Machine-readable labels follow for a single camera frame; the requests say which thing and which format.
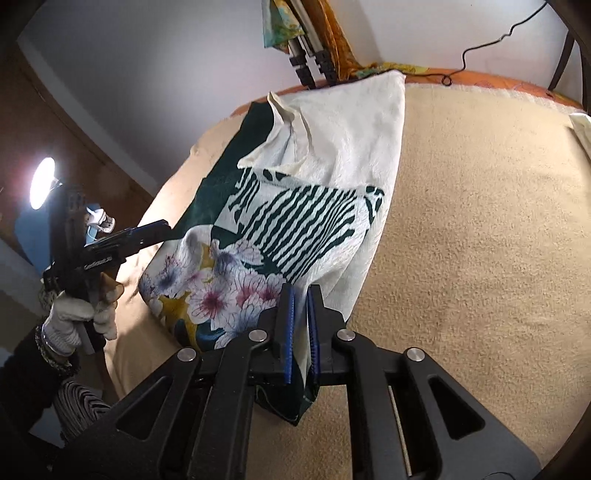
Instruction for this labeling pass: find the beaded bracelet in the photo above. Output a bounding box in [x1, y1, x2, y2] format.
[34, 323, 79, 374]

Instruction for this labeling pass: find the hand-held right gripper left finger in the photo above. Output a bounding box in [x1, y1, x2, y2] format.
[69, 282, 296, 480]

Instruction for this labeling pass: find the colourful patterned scarf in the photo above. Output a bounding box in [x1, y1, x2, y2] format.
[261, 0, 430, 81]

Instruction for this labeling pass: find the white clip lamp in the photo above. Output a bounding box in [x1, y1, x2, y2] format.
[28, 156, 116, 235]

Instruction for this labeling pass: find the blue chair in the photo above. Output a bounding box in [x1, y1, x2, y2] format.
[14, 203, 100, 264]

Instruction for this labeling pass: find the black power cable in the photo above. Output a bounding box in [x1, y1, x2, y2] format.
[441, 0, 550, 87]

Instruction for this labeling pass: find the beige blanket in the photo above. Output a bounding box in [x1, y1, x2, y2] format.
[104, 83, 591, 480]

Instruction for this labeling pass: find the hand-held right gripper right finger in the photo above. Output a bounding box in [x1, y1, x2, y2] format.
[307, 284, 541, 480]

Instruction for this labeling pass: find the folded silver black tripod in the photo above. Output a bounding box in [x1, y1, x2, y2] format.
[283, 0, 334, 89]

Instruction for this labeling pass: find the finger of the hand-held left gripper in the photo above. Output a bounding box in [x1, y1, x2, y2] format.
[83, 220, 171, 261]

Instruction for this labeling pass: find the black ring light tripod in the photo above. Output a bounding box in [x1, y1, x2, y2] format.
[548, 34, 580, 95]

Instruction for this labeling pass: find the black white striped garment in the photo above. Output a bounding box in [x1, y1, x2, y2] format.
[51, 376, 114, 444]

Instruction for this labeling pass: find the brown wooden door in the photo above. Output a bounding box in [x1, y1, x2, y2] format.
[0, 44, 155, 278]

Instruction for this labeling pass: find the person's left hand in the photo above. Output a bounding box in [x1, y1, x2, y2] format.
[41, 279, 125, 356]

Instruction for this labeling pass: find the person's left forearm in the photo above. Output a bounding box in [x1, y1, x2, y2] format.
[0, 323, 81, 444]

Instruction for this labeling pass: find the folded white cloth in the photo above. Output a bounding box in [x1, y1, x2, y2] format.
[569, 112, 591, 160]

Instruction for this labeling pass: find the green white printed t-shirt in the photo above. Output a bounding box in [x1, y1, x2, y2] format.
[139, 69, 407, 425]

